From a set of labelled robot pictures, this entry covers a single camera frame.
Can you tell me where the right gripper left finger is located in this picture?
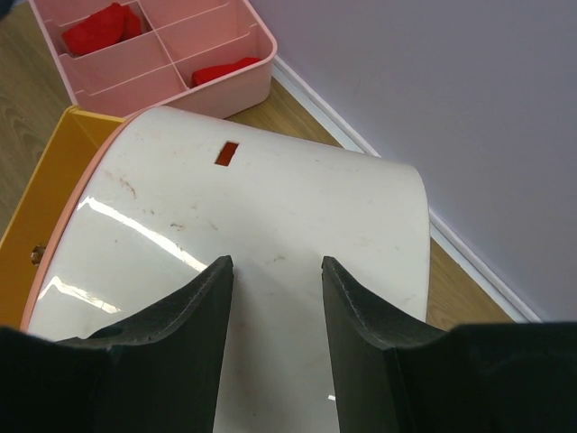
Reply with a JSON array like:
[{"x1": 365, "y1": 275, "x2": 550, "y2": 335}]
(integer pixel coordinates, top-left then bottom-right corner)
[{"x1": 1, "y1": 256, "x2": 234, "y2": 432}]

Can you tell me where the red item middle compartment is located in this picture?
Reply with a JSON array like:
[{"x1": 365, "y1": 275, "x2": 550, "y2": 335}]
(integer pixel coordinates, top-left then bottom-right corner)
[{"x1": 61, "y1": 3, "x2": 142, "y2": 56}]

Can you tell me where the red item compartment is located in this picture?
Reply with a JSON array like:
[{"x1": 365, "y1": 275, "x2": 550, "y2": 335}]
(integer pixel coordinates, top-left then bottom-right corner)
[
  {"x1": 191, "y1": 57, "x2": 260, "y2": 87},
  {"x1": 61, "y1": 3, "x2": 142, "y2": 56}
]

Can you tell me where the red item right compartment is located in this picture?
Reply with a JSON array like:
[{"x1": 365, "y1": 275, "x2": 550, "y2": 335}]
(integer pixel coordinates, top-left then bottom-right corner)
[{"x1": 191, "y1": 57, "x2": 260, "y2": 87}]

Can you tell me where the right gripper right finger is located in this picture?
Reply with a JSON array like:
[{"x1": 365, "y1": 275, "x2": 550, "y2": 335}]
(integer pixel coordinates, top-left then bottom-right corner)
[{"x1": 322, "y1": 257, "x2": 576, "y2": 432}]

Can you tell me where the pink compartment tray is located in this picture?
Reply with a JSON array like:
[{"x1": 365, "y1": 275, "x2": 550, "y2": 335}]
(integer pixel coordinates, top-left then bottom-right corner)
[{"x1": 31, "y1": 1, "x2": 278, "y2": 118}]

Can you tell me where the white round drawer cabinet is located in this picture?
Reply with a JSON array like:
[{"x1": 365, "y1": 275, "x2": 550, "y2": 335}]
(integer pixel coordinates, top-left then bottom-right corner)
[{"x1": 1, "y1": 106, "x2": 429, "y2": 432}]

